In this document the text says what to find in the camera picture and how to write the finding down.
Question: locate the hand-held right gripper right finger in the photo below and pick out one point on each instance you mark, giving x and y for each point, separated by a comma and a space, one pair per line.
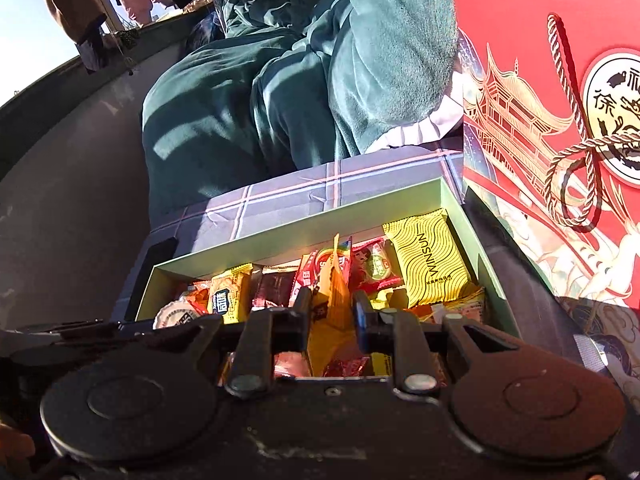
360, 330

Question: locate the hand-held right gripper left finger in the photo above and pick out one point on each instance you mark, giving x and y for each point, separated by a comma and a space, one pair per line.
300, 325

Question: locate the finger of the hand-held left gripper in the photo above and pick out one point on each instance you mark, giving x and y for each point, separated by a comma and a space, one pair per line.
95, 334

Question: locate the orange yellow long snack packet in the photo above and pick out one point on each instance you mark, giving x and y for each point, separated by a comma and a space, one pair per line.
332, 310

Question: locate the red long stick packet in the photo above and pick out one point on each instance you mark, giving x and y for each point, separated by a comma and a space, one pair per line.
306, 272

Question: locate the green cardboard box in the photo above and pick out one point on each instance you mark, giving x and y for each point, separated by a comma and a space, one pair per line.
280, 240

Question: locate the yellow wavy-line snack packet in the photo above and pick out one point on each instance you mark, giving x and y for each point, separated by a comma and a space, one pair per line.
430, 260

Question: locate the person's left hand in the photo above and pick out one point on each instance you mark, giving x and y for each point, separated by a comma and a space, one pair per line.
15, 447

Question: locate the dark red foil snack packet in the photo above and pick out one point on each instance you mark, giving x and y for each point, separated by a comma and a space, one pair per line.
275, 287

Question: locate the red round-print snack packet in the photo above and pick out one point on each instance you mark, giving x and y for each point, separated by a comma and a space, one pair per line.
372, 265

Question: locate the yellow dark-label snack packet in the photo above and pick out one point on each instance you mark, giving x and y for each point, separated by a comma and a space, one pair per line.
230, 295

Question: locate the plastic jelly cup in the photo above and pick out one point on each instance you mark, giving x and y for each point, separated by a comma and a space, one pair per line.
175, 315

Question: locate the orange yellow flat snack packet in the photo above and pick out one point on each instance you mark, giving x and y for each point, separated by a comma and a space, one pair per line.
455, 307

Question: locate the plaid bed sheet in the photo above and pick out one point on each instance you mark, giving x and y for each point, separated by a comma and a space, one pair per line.
280, 190

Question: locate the teal plush blanket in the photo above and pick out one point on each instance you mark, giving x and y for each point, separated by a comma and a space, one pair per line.
300, 85

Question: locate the red printed gift bag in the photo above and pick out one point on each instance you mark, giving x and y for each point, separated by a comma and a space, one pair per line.
500, 35

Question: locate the brown hanging coat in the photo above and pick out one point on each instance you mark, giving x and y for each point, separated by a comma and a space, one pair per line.
65, 0

